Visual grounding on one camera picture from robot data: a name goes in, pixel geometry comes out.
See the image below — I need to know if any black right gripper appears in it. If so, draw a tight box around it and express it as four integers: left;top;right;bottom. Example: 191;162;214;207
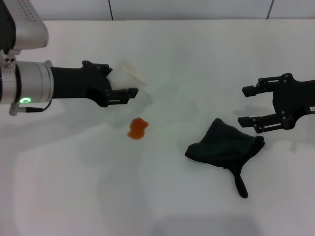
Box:
237;73;315;134

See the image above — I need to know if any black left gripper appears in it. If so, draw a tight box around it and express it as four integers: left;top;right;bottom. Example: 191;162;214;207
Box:
50;60;139;108

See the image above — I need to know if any white paper cup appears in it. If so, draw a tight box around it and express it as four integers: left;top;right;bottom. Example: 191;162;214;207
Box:
106;60;150;90

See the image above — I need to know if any dark blue rag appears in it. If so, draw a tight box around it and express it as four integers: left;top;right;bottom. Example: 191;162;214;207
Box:
185;118;266;199

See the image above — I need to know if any brown water stain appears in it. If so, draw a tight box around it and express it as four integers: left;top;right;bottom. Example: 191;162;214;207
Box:
126;117;150;140

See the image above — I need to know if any silver left cable connector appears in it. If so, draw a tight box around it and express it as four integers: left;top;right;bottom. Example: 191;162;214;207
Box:
9;100;51;116

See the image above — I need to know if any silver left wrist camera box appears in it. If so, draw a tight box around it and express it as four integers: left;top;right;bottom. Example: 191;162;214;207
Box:
0;0;49;56

